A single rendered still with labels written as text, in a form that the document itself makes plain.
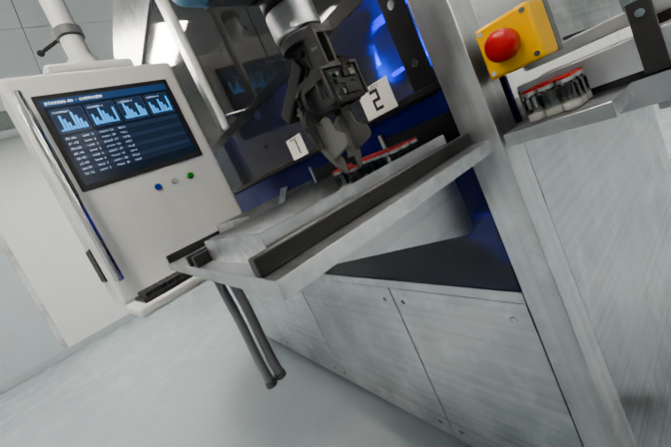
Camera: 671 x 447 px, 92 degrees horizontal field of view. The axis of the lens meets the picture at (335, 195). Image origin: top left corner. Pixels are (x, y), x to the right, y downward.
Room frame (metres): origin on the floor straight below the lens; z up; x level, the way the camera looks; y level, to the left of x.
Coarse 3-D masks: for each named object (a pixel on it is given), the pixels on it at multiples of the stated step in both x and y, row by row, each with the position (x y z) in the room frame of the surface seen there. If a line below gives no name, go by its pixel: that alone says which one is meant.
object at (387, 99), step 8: (384, 80) 0.61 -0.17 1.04; (368, 88) 0.65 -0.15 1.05; (376, 88) 0.63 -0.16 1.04; (384, 88) 0.62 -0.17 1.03; (368, 96) 0.65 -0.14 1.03; (376, 96) 0.64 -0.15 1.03; (384, 96) 0.62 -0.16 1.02; (392, 96) 0.61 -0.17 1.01; (368, 104) 0.66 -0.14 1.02; (376, 104) 0.64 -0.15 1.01; (384, 104) 0.63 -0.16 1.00; (392, 104) 0.61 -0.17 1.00; (368, 112) 0.67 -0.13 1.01; (376, 112) 0.65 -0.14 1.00; (384, 112) 0.63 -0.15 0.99; (368, 120) 0.67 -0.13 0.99
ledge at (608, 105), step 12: (600, 96) 0.43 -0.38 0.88; (612, 96) 0.40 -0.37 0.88; (624, 96) 0.40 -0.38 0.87; (588, 108) 0.39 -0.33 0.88; (600, 108) 0.38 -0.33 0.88; (612, 108) 0.37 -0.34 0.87; (528, 120) 0.51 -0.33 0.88; (540, 120) 0.46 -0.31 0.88; (552, 120) 0.42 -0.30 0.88; (564, 120) 0.41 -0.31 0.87; (576, 120) 0.40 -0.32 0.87; (588, 120) 0.39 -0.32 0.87; (600, 120) 0.38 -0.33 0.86; (516, 132) 0.46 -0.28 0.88; (528, 132) 0.45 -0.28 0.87; (540, 132) 0.44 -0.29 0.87; (552, 132) 0.42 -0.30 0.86; (516, 144) 0.46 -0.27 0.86
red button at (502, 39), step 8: (496, 32) 0.41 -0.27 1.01; (504, 32) 0.41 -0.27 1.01; (512, 32) 0.40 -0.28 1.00; (488, 40) 0.42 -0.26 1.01; (496, 40) 0.41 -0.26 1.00; (504, 40) 0.41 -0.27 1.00; (512, 40) 0.40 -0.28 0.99; (488, 48) 0.42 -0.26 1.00; (496, 48) 0.42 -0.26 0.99; (504, 48) 0.41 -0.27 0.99; (512, 48) 0.41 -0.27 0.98; (488, 56) 0.43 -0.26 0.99; (496, 56) 0.42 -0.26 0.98; (504, 56) 0.41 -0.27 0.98; (512, 56) 0.42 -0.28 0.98
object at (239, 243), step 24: (432, 144) 0.49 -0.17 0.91; (384, 168) 0.43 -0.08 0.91; (312, 192) 0.66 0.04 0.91; (336, 192) 0.38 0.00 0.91; (360, 192) 0.40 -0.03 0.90; (264, 216) 0.60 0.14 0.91; (288, 216) 0.62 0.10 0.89; (312, 216) 0.36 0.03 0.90; (216, 240) 0.47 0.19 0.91; (240, 240) 0.38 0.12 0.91; (264, 240) 0.32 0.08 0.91
